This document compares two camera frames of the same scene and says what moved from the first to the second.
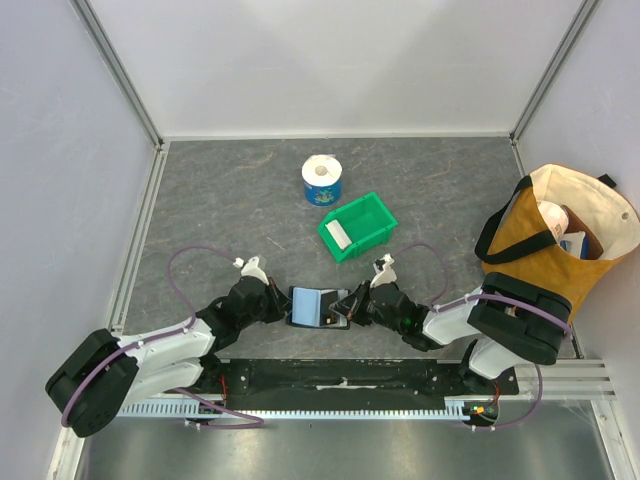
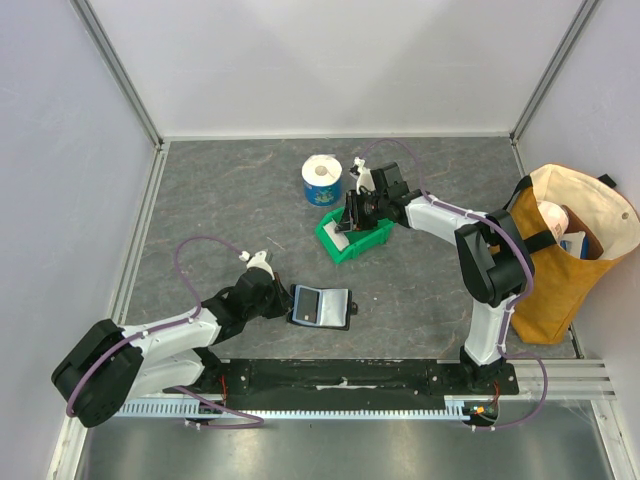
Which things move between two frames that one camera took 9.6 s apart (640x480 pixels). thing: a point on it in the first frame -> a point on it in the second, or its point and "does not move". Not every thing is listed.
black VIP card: x=327 y=315 -> x=307 y=305
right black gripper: x=363 y=303 -> x=355 y=213
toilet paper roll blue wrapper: x=321 y=174 does not move
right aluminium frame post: x=583 y=15 does not move
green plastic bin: x=367 y=222 does not move
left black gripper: x=277 y=297 does not move
